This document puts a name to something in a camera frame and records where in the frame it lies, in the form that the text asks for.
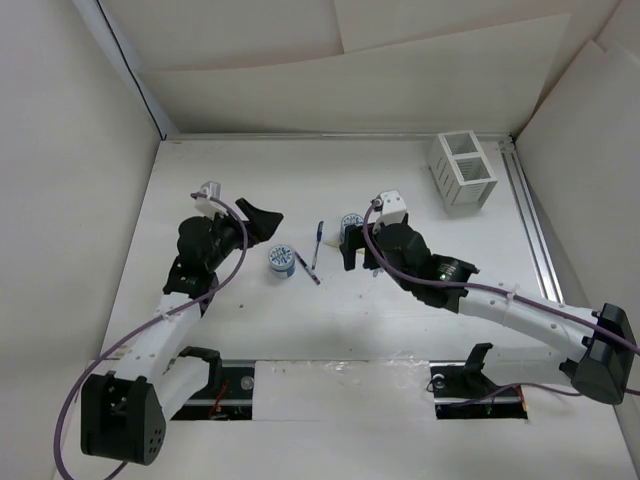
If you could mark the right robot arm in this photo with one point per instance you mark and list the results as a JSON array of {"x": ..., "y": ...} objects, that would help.
[{"x": 586, "y": 353}]

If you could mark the blue patterned tape roll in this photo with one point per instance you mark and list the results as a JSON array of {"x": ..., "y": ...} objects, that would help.
[
  {"x": 351, "y": 219},
  {"x": 282, "y": 261}
]

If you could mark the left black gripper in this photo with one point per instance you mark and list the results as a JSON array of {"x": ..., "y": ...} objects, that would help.
[{"x": 261, "y": 224}]

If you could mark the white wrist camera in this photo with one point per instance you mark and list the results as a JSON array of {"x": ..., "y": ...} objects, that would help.
[
  {"x": 390, "y": 207},
  {"x": 205, "y": 199}
]

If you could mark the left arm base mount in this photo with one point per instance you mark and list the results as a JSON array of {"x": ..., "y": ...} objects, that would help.
[{"x": 228, "y": 395}]

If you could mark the white two-compartment organizer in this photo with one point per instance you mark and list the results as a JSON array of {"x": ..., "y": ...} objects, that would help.
[{"x": 461, "y": 171}]

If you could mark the blue gel pen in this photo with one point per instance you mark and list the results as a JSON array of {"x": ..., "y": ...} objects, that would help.
[{"x": 319, "y": 235}]

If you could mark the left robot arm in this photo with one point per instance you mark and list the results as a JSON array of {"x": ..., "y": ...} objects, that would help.
[{"x": 125, "y": 412}]

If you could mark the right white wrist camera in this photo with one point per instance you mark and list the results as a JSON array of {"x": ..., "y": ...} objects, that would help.
[{"x": 390, "y": 207}]

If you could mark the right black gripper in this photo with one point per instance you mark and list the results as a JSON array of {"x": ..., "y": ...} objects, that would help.
[{"x": 350, "y": 246}]

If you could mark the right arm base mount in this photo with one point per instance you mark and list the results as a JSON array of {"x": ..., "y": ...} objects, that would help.
[{"x": 461, "y": 390}]

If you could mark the purple ink refill pen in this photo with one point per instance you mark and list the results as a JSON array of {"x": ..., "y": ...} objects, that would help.
[{"x": 307, "y": 268}]

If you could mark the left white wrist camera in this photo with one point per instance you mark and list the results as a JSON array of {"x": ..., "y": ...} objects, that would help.
[{"x": 205, "y": 199}]

